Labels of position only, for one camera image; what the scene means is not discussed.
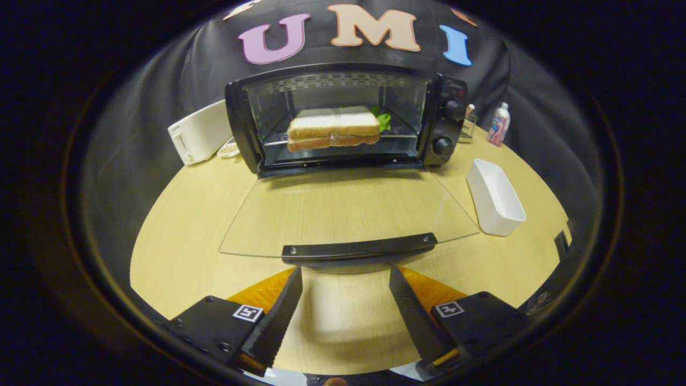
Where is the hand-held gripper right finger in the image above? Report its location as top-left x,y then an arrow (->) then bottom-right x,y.
389,265 -> 532,375

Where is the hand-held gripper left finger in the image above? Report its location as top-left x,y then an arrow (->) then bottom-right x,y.
166,266 -> 304,376

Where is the lettuce sandwich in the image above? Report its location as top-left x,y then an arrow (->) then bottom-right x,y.
287,106 -> 392,152

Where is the black toaster oven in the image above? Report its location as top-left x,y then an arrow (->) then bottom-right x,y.
219,63 -> 481,268

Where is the white bread toaster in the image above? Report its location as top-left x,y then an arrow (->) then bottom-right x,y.
168,99 -> 234,166

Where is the white rectangular dish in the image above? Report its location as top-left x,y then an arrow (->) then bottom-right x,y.
466,159 -> 527,237

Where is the small patterned plate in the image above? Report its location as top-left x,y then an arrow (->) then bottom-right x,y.
217,137 -> 242,159

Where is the white pink drink bottle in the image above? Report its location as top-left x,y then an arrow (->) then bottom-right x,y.
487,102 -> 511,147

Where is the black backdrop cloth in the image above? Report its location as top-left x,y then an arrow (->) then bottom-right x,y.
80,0 -> 602,258

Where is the metal wire basket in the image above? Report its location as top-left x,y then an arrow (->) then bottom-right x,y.
458,105 -> 479,143

